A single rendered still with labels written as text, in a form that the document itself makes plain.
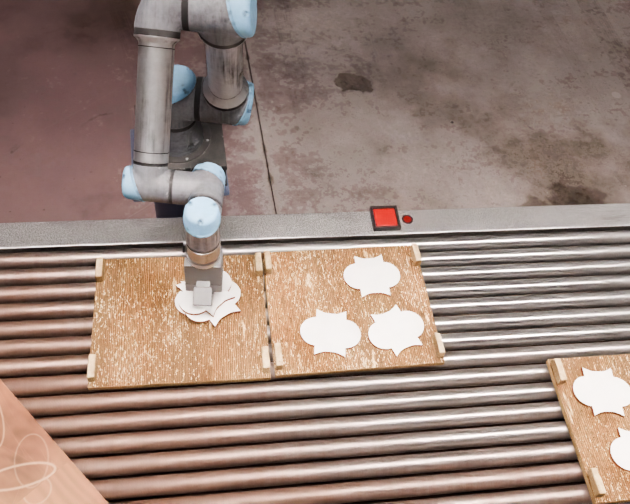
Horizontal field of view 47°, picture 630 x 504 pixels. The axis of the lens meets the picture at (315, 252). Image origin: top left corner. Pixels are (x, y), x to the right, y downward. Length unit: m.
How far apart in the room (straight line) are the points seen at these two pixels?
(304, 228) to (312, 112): 1.69
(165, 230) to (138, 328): 0.31
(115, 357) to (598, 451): 1.12
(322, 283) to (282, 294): 0.11
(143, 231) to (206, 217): 0.47
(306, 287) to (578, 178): 2.11
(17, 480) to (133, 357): 0.38
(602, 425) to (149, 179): 1.17
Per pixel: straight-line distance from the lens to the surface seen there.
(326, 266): 1.88
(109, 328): 1.79
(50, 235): 1.99
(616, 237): 2.22
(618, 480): 1.82
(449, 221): 2.07
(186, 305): 1.77
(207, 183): 1.60
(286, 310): 1.79
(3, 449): 1.59
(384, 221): 2.00
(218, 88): 1.83
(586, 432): 1.83
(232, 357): 1.73
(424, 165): 3.47
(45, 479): 1.55
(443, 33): 4.24
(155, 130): 1.60
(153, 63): 1.59
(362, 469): 1.66
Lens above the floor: 2.47
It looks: 54 degrees down
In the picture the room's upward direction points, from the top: 9 degrees clockwise
